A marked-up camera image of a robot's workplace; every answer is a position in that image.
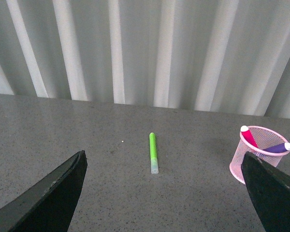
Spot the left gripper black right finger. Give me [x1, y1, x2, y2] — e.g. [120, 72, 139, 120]
[241, 152, 290, 232]

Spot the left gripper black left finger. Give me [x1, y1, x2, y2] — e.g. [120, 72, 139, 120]
[0, 151, 87, 232]

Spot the purple highlighter pen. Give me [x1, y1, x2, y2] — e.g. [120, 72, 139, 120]
[264, 142, 290, 153]

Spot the pink highlighter pen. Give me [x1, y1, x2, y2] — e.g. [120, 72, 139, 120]
[240, 125, 258, 148]

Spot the pink mesh pen cup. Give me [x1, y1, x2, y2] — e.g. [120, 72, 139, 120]
[229, 126, 290, 184]

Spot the green highlighter pen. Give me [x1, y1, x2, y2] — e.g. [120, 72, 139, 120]
[149, 132, 159, 174]

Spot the white pleated curtain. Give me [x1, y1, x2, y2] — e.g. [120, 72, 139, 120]
[0, 0, 290, 118]

